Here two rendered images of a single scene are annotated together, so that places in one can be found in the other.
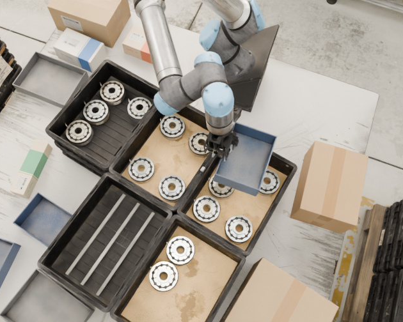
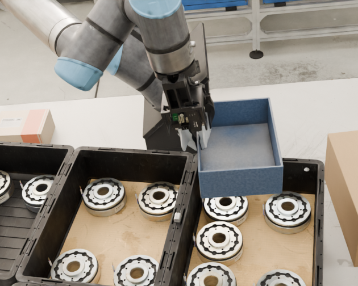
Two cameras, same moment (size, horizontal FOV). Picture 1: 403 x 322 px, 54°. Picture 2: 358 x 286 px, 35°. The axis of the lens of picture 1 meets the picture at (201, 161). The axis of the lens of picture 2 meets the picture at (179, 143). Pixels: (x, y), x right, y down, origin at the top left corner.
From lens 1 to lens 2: 54 cm
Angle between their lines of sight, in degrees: 27
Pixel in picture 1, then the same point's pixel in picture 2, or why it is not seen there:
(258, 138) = (242, 120)
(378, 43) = (339, 75)
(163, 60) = (51, 15)
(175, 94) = (86, 38)
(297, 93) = not seen: hidden behind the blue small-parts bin
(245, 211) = (278, 265)
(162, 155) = (102, 241)
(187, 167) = (150, 242)
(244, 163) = (239, 159)
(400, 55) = not seen: outside the picture
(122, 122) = (20, 221)
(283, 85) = not seen: hidden behind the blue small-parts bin
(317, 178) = not seen: outside the picture
